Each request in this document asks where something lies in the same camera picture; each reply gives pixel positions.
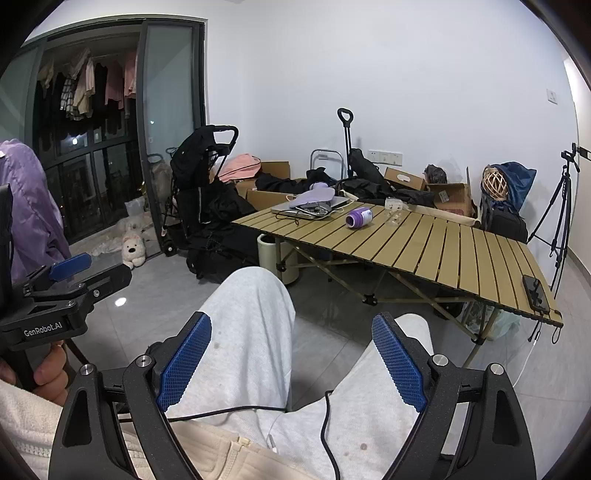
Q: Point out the light grey sweatpants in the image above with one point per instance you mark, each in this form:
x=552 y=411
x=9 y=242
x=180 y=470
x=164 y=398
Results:
x=254 y=332

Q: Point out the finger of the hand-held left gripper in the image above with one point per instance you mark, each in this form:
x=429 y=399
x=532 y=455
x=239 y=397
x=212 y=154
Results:
x=69 y=266
x=111 y=279

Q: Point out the open cardboard box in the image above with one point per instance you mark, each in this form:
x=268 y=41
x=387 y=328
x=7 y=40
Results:
x=268 y=198

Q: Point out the cream zip jacket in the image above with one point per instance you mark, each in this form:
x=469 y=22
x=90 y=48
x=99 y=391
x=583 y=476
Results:
x=212 y=454

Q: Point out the pile of black clothes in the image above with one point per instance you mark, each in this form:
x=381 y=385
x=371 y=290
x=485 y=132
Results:
x=369 y=187

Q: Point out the slatted folding table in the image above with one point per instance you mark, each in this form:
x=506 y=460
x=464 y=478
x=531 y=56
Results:
x=438 y=249

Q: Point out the black stroller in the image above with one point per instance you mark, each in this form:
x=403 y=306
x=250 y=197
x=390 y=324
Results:
x=196 y=184

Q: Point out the lilac cloth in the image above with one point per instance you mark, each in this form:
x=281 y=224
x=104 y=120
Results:
x=314 y=194

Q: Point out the black smartphone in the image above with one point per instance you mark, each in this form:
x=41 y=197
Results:
x=535 y=292

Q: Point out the white plush dog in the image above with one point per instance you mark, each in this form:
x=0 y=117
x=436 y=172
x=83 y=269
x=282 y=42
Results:
x=134 y=251

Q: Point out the person's left hand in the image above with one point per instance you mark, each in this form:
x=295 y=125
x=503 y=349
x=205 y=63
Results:
x=51 y=374

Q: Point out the white folding frame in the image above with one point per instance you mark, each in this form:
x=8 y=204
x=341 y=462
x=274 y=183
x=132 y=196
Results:
x=323 y=159

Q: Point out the purple jar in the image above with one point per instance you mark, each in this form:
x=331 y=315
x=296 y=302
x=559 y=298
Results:
x=359 y=218

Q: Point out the beige paper roll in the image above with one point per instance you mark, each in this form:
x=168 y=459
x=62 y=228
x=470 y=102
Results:
x=450 y=217

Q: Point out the glass sliding door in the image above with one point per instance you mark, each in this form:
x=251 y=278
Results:
x=171 y=92

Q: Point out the pale green bag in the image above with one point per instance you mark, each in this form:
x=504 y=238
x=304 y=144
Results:
x=501 y=325

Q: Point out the white wall switch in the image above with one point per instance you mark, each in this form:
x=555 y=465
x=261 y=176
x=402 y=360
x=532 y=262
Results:
x=552 y=96

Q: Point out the person's left forearm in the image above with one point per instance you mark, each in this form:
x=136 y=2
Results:
x=23 y=424

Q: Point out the cardboard box with label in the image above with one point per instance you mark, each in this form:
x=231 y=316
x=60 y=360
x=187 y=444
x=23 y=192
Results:
x=455 y=198

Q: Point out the black tripod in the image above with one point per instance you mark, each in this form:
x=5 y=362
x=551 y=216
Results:
x=561 y=207

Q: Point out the pink bag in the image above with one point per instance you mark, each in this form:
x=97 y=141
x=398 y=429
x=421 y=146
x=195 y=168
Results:
x=240 y=167

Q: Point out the wicker ball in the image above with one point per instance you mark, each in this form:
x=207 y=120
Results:
x=494 y=183

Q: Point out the row of hanging clothes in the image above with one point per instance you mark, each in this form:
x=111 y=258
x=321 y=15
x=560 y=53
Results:
x=83 y=85

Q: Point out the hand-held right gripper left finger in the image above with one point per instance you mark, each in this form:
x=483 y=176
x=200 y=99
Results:
x=184 y=364

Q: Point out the grey laptop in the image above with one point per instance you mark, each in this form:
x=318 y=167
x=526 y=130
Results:
x=302 y=208

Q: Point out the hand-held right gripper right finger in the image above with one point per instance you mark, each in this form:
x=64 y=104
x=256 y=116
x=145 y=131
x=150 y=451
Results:
x=399 y=364

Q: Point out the purple jacket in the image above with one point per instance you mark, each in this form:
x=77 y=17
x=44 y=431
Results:
x=27 y=212

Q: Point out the white wall socket strip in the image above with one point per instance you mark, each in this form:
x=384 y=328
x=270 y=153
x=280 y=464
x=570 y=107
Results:
x=385 y=157

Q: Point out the white waste bin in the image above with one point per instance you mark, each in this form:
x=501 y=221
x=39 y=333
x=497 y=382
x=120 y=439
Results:
x=286 y=263

